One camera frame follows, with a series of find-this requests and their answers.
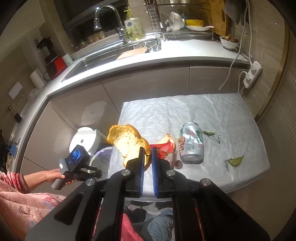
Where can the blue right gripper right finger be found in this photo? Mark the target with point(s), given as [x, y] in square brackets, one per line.
[155, 171]

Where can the chrome kitchen faucet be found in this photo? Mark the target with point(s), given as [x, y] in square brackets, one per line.
[108, 16]

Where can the yellow bowl in rack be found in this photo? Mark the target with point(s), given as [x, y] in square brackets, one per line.
[194, 23]

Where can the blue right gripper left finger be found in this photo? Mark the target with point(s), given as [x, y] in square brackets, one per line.
[140, 172]

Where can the crushed soda can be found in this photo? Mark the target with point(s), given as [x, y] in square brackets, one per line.
[191, 147]

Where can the dark red lychee fruit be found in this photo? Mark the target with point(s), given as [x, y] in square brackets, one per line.
[178, 164]

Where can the white plate in rack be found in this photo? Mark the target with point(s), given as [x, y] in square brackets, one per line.
[199, 29]

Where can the red black kitchen appliance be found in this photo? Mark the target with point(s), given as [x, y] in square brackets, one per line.
[56, 67]

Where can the person's left hand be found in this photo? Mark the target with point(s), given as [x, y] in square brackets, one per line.
[53, 175]

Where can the white round stool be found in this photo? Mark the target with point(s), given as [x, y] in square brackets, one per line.
[88, 138]

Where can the yellow fruit peel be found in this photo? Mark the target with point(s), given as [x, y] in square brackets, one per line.
[128, 141]

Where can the green leafy twig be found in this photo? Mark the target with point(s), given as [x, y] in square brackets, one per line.
[212, 135]

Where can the red snack wrapper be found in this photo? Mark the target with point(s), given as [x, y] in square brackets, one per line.
[165, 148]

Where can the white paper towel roll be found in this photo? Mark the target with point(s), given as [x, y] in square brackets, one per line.
[37, 79]

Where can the green dish soap bottle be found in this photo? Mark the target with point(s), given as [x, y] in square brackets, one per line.
[133, 27]

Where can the white power strip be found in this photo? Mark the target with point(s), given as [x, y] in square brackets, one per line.
[252, 75]

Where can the metal dish rack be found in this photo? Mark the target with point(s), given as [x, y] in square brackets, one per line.
[187, 19]

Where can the white bowl in rack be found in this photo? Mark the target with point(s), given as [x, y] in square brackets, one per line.
[174, 22]

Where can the green leaf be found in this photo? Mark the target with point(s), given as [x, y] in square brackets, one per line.
[234, 162]

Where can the wooden cutting board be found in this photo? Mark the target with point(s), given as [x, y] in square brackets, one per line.
[218, 17]

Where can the trash bin with purple bag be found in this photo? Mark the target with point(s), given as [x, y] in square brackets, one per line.
[101, 159]

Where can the white bowl with food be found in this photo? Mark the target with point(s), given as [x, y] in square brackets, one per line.
[227, 44]

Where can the white cup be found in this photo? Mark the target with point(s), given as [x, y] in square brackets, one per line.
[68, 60]

